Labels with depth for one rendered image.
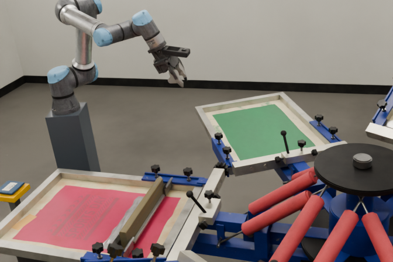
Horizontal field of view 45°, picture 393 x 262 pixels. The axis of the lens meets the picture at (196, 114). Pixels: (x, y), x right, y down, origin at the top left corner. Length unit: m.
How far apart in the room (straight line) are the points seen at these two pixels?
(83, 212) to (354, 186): 1.19
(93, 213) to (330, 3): 3.86
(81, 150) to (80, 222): 0.60
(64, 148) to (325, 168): 1.51
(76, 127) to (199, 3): 3.34
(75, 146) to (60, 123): 0.15
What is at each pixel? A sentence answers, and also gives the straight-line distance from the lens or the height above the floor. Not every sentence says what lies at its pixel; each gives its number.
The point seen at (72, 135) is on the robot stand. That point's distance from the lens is 2.60.
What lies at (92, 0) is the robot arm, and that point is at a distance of 2.36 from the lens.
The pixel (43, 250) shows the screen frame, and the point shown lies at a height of 0.99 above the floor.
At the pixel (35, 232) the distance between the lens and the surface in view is 2.16.
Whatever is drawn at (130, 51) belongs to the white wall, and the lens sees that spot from 6.14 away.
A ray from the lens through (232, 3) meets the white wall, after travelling 5.51.
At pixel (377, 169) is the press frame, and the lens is 1.65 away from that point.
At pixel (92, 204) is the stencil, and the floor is 0.95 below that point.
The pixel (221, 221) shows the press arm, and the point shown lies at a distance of 1.85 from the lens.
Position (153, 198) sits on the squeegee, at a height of 1.03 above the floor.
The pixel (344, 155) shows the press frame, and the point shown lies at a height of 1.32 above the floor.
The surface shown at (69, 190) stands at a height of 0.95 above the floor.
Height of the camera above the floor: 2.17
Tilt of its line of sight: 25 degrees down
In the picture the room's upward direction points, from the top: 6 degrees counter-clockwise
